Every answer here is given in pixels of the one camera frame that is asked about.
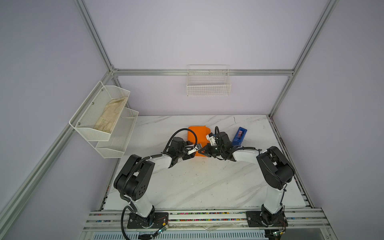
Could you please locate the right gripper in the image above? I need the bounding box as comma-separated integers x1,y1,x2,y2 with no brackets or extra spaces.
198,144,225,158

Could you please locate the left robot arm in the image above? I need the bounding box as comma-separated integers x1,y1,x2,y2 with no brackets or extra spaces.
114,137,202,218

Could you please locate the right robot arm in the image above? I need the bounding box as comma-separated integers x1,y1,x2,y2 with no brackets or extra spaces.
198,132,296,227

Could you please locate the blue tape dispenser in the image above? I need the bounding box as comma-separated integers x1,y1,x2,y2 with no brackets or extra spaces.
232,127,248,146

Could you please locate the white lower mesh shelf bin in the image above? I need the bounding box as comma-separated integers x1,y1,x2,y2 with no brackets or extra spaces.
96,108,139,159

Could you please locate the white mesh shelf bin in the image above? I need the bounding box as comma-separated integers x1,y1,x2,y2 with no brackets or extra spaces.
69,83,130,142
96,108,139,159

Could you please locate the beige cloth in bin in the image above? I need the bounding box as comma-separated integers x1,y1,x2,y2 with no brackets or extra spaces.
94,97,128,134

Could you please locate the white upper mesh shelf bin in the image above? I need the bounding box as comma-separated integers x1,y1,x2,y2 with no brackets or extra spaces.
69,83,130,142

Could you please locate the white wire wall basket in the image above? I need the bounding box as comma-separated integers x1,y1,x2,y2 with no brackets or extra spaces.
187,65,232,97

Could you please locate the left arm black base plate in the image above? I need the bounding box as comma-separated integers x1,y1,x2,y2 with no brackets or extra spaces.
127,212,169,229

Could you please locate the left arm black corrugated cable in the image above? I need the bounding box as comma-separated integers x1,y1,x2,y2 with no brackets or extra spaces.
119,128,198,240

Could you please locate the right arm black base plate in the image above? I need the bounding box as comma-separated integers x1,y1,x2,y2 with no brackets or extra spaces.
246,210,288,228

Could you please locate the aluminium frame rail front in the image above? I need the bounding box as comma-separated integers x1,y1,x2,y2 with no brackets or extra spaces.
80,208,337,240

